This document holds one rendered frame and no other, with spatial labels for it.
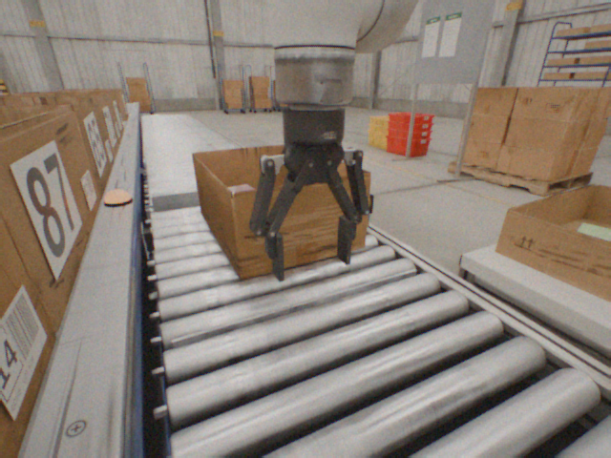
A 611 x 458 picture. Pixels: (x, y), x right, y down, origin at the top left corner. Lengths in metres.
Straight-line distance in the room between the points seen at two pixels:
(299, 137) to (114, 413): 0.30
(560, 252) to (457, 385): 0.37
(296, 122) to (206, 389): 0.33
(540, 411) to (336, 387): 0.23
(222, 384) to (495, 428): 0.31
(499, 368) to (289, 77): 0.44
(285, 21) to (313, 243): 0.40
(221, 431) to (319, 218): 0.39
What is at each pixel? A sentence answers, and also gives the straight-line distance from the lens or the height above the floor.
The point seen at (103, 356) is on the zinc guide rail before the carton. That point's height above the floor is 0.89.
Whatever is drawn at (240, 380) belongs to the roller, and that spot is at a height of 0.75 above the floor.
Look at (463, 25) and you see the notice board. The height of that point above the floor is 1.65.
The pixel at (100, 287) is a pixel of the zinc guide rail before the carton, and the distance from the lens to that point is 0.40.
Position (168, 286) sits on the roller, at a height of 0.75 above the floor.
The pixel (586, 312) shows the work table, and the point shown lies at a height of 0.75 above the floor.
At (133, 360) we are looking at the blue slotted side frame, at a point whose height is 0.88.
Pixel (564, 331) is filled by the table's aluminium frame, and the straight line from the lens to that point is 0.71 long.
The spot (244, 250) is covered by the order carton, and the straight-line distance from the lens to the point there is 0.59.
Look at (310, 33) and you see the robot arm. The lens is 0.37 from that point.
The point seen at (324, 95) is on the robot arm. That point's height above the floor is 1.07.
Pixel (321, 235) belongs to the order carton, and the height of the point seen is 0.81.
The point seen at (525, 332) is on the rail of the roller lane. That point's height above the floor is 0.74.
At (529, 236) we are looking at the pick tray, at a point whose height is 0.81.
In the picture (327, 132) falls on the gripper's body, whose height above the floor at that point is 1.03.
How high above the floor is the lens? 1.08
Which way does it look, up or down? 26 degrees down
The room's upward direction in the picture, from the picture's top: straight up
